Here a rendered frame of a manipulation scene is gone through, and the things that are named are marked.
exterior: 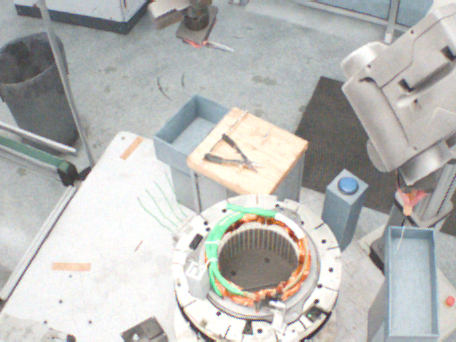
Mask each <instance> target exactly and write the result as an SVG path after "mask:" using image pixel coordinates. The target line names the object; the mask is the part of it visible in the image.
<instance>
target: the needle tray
mask: <svg viewBox="0 0 456 342"><path fill-rule="evenodd" d="M403 228H404V230H403ZM402 230H403V235H402ZM401 235H402V239H401ZM400 239H401V242H400ZM399 242H400V243H399ZM398 243H399V247H398V250H397V246H398ZM384 245H385V249H384V259H385V266H384V272H385V280H384V282H383V284H382V286H381V288H380V290H379V292H378V294H377V296H376V298H375V300H374V302H373V303H372V305H371V307H370V309H369V311H368V325H367V329H368V335H367V342H436V340H437V339H438V338H439V337H440V336H441V335H440V331H441V330H440V313H439V312H440V308H439V304H440V303H439V291H438V290H439V286H438V281H439V280H438V268H437V257H436V254H437V250H436V239H435V228H416V227H407V226H405V227H397V226H388V228H387V230H386V233H385V235H384Z"/></svg>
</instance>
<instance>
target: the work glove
mask: <svg viewBox="0 0 456 342"><path fill-rule="evenodd" d="M54 338H57V339H62V340H65V341H67V342H75V341H76V337H74V336H73V335H71V334H69V333H66V332H62V331H57V330H54V329H52V328H51V327H49V326H46V325H44V324H42V323H41V322H38V321H35V320H28V319H21V320H20V319H19V318H16V317H14V316H12V315H9V314H7V313H4V314H3V316H2V318H1V320H0V339H2V340H4V341H6V342H59V341H57V340H55V339H54Z"/></svg>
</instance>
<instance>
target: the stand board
mask: <svg viewBox="0 0 456 342"><path fill-rule="evenodd" d="M243 113H244V111H242V110H240V109H237V108H234V109H233V110H232V111H231V112H230V113H229V114H228V115H227V116H226V117H225V118H224V119H223V121H222V122H221V123H220V124H219V125H218V126H217V127H216V128H215V129H214V130H213V131H212V133H211V134H210V135H209V136H208V137H207V138H206V139H205V140H204V141H203V142H202V143H201V145H200V146H199V147H198V148H197V149H196V150H195V151H194V152H193V153H192V154H191V155H190V156H189V158H188V159H187V164H188V166H189V167H191V168H193V169H195V170H197V171H198V172H200V173H202V174H204V175H206V176H208V177H210V178H211V179H213V180H215V181H217V182H219V183H221V184H223V185H224V186H226V187H228V188H230V189H232V190H234V191H236V192H237V193H239V194H241V195H249V194H256V203H258V198H257V194H266V195H272V194H273V193H274V192H275V190H276V189H277V188H278V186H279V185H280V184H281V182H282V181H283V180H284V178H285V177H286V176H287V175H288V173H289V172H290V171H291V169H292V168H293V167H294V165H295V164H296V163H297V161H298V160H299V159H300V158H301V156H302V155H303V154H304V152H305V151H306V150H307V148H308V141H306V140H304V139H301V138H299V137H297V136H295V135H293V134H291V133H289V132H286V131H284V130H282V129H280V128H278V127H276V126H274V125H272V124H269V123H267V122H265V121H263V120H261V119H259V118H257V117H255V116H252V115H250V114H248V116H247V117H246V118H245V119H244V120H243V121H242V122H241V123H240V125H239V126H238V127H237V128H236V129H235V130H234V131H233V132H232V134H231V135H230V136H229V138H231V139H232V140H233V141H234V142H235V143H236V145H237V146H238V147H239V149H240V150H241V151H242V152H243V154H244V155H245V156H246V157H248V160H250V161H253V162H256V163H258V164H261V165H262V167H261V166H257V165H253V164H252V167H253V168H254V169H255V170H256V171H258V172H257V173H255V172H254V171H253V170H251V169H250V168H248V167H247V166H246V167H245V168H244V169H243V170H242V171H241V172H239V165H236V164H227V163H222V164H219V163H215V162H211V161H207V162H206V163H205V164H204V165H201V160H202V159H203V158H204V155H205V153H208V152H209V151H210V150H211V149H212V148H213V147H214V146H215V145H216V143H217V142H218V141H219V140H220V139H221V138H222V134H224V133H226V132H227V131H228V130H229V129H230V128H231V127H232V126H233V124H234V123H235V122H236V121H237V120H238V119H239V118H240V117H241V116H242V114H243ZM268 131H270V138H269V139H268V140H267V141H266V142H265V144H264V145H261V139H262V138H263V137H264V135H265V134H266V133H267V132H268ZM234 152H236V151H235V149H233V148H232V147H230V146H229V145H228V144H227V143H226V142H225V141H224V143H223V144H222V145H221V146H220V147H219V148H218V149H217V150H216V152H215V153H214V154H213V155H216V156H220V157H223V158H224V159H233V160H242V161H243V159H242V158H241V157H240V156H239V155H237V154H235V153H234ZM236 153H237V152H236Z"/></svg>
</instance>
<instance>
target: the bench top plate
mask: <svg viewBox="0 0 456 342"><path fill-rule="evenodd" d="M137 136H140V135H136V134H133V133H130V132H127V131H126V132H123V131H120V133H119V134H118V135H117V136H116V137H115V138H114V140H113V141H112V142H111V144H110V145H108V147H107V148H106V151H105V152H104V153H103V155H102V156H101V158H100V159H99V160H98V162H97V163H96V164H95V166H94V168H93V170H92V171H91V173H90V174H89V175H88V177H87V178H86V179H85V180H86V181H85V182H84V183H83V185H82V186H80V188H79V189H78V190H79V191H78V192H77V193H76V195H75V196H74V197H73V200H72V201H71V203H70V204H68V206H67V209H66V210H65V211H64V213H63V215H62V217H61V218H59V220H58V222H57V224H56V225H55V227H54V228H53V230H52V231H51V234H50V235H49V236H48V237H47V240H46V241H45V242H44V245H42V247H41V249H40V251H39V252H38V254H37V255H36V257H35V258H34V260H33V262H32V264H30V267H29V268H28V270H27V271H26V273H25V274H24V276H23V278H22V279H21V281H20V283H18V286H17V288H16V289H15V292H13V295H11V298H10V299H9V301H8V302H7V304H6V305H5V307H4V309H3V310H2V312H1V313H0V314H1V315H0V320H1V318H2V316H3V314H4V313H7V314H9V315H12V316H14V317H16V318H19V319H20V320H21V319H28V320H35V321H38V322H41V323H42V324H44V325H46V326H49V327H51V328H52V329H54V330H57V331H62V332H66V333H69V334H71V335H73V336H74V337H76V341H75V342H101V341H102V342H124V340H123V339H122V337H121V335H120V333H122V332H123V331H125V330H128V329H129V328H130V327H134V326H135V325H136V324H138V323H141V322H142V321H143V320H146V319H148V318H150V317H151V316H152V315H154V316H155V318H156V319H157V321H158V323H159V324H160V325H161V327H162V328H163V330H164V332H166V335H167V338H168V340H169V342H177V340H176V336H175V327H174V314H175V310H176V307H177V302H176V299H175V297H174V289H175V287H174V280H173V273H172V270H171V268H173V259H174V257H173V254H174V250H175V248H174V247H173V246H172V245H171V244H172V243H173V242H174V241H173V238H172V237H173V233H172V232H171V231H170V230H169V229H168V228H166V227H163V226H161V224H162V225H164V226H167V227H169V228H170V229H171V230H172V231H173V232H175V230H176V228H178V227H179V225H182V223H184V222H185V220H187V218H188V217H187V216H190V215H193V216H194V217H197V213H196V212H194V211H192V210H191V209H189V208H187V207H185V206H184V205H182V204H180V206H181V209H182V210H183V212H184V213H185V214H186V215H187V216H185V215H184V214H183V213H182V211H181V209H180V207H179V203H178V202H177V200H176V196H175V194H174V192H173V189H174V184H173V179H172V174H171V169H170V166H169V165H167V164H165V163H163V162H162V161H160V160H158V159H157V157H156V152H155V148H154V143H153V140H151V139H148V138H145V137H142V136H140V137H142V138H144V139H143V140H142V142H141V143H140V144H139V145H138V147H137V149H136V150H135V151H134V152H133V153H132V154H131V155H130V156H129V157H128V158H127V159H126V160H125V161H124V160H123V159H121V158H120V157H119V156H120V155H121V154H122V153H123V152H124V151H125V150H126V149H127V148H128V147H129V146H130V145H131V143H132V142H133V141H134V140H135V139H136V138H137ZM165 171H166V172H167V175H168V178H169V180H170V182H171V184H172V187H173V189H172V187H171V185H170V183H169V180H168V178H167V176H166V173H165ZM153 180H154V181H155V182H156V183H157V184H158V185H159V187H160V188H161V189H162V191H163V192H164V194H165V195H166V197H167V199H168V201H169V203H170V205H171V207H172V209H173V210H174V212H175V214H176V215H177V216H178V217H179V218H180V219H181V220H182V221H184V222H182V221H180V220H179V219H178V218H177V217H176V216H175V215H174V213H173V211H172V209H171V207H170V205H169V203H168V201H167V200H166V198H165V196H164V194H163V193H162V191H161V190H160V188H159V187H158V186H157V185H156V184H155V182H154V181H153ZM144 188H145V189H146V190H147V191H148V192H149V193H150V194H151V196H152V197H153V198H154V200H155V201H156V203H157V204H158V206H159V208H160V210H161V211H162V213H163V214H164V215H165V216H166V217H167V218H168V219H170V220H171V221H172V222H174V223H175V224H176V225H177V226H178V227H176V226H175V225H174V224H173V223H172V222H170V221H169V220H168V219H166V218H165V217H164V216H163V215H162V213H161V212H160V210H159V208H158V207H157V205H156V203H155V202H154V200H153V199H152V198H151V196H150V195H149V194H148V193H147V192H146V190H145V189H144ZM174 191H175V189H174ZM137 196H138V197H137ZM138 199H139V200H138ZM139 201H140V202H139ZM140 203H141V204H142V206H143V207H144V208H145V209H146V210H147V211H148V212H149V213H151V214H152V215H154V216H155V217H156V218H158V219H159V221H160V222H161V224H160V223H159V221H158V220H157V219H156V218H154V217H153V216H151V215H150V214H149V213H147V212H146V211H145V210H144V209H143V208H142V206H141V205H140ZM323 203H324V199H323V198H322V197H321V196H320V195H319V194H317V193H315V192H312V191H309V190H306V189H303V188H301V190H300V198H299V204H300V206H301V205H303V206H305V207H306V208H308V209H310V210H311V211H312V212H313V213H314V214H315V215H317V216H318V217H319V218H320V219H321V214H322V209H323ZM300 206H299V208H300ZM299 208H298V209H299ZM175 251H176V250H175ZM337 259H338V263H340V262H342V276H341V280H340V285H339V297H338V300H337V302H336V305H335V309H336V314H337V317H336V322H337V330H336V332H335V337H334V341H333V342H354V341H355V342H367V335H368V329H367V325H368V311H369V309H370V307H371V305H372V303H373V302H374V300H375V298H376V296H377V294H378V292H379V290H380V288H381V286H382V284H383V282H384V280H385V276H384V275H383V274H382V272H381V271H380V269H379V268H378V267H377V266H376V265H375V264H374V263H373V261H371V259H370V258H369V255H368V254H367V252H365V251H364V250H363V248H362V246H361V245H360V244H359V242H358V241H357V240H356V239H355V238H354V236H353V238H352V241H351V243H350V244H349V245H348V246H347V247H346V248H345V250H344V251H343V253H342V254H341V258H337ZM52 262H56V263H88V264H91V271H90V272H84V271H75V272H70V271H54V270H52V268H51V264H52ZM149 315H150V317H149ZM351 339H352V340H353V341H352V340H351ZM0 342H6V341H4V340H2V339H0Z"/></svg>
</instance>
